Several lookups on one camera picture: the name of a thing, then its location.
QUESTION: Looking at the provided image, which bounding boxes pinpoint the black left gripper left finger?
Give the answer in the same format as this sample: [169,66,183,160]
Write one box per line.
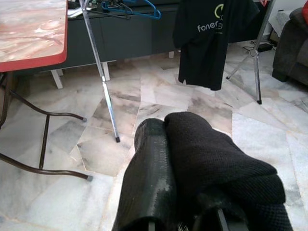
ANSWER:
[112,117,179,231]

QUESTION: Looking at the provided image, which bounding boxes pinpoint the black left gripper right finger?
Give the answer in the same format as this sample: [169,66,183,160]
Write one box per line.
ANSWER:
[192,192,244,231]

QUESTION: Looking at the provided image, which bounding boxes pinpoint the black shirt with green logo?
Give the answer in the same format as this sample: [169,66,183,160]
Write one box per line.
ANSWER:
[172,0,261,91]
[165,112,295,231]

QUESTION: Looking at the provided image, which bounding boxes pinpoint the black thin hanger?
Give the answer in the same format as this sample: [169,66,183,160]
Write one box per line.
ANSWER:
[83,6,132,20]

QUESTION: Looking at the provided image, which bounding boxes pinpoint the blue plastic hanger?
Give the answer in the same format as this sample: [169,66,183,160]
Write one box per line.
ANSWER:
[101,0,162,20]

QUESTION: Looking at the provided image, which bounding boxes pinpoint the silver metal clothes rack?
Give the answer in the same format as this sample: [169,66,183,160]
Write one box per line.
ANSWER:
[78,0,277,143]

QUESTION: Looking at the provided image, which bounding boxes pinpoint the black television cabinet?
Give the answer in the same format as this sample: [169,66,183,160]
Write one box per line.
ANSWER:
[38,0,268,90]

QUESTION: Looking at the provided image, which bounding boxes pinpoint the black power adapter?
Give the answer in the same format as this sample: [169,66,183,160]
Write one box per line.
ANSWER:
[257,43,273,52]

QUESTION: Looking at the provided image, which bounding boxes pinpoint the dark grey fabric sofa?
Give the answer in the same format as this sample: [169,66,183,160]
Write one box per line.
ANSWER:
[271,7,308,87]

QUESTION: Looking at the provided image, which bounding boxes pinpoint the white papers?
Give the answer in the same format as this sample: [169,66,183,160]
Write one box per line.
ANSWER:
[67,7,94,19]

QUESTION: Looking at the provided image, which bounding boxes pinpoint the marble top folding table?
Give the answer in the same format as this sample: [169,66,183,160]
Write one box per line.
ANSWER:
[0,0,94,181]

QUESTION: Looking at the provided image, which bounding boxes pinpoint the white lace sofa cover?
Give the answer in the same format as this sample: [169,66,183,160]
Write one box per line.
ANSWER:
[268,11,293,37]

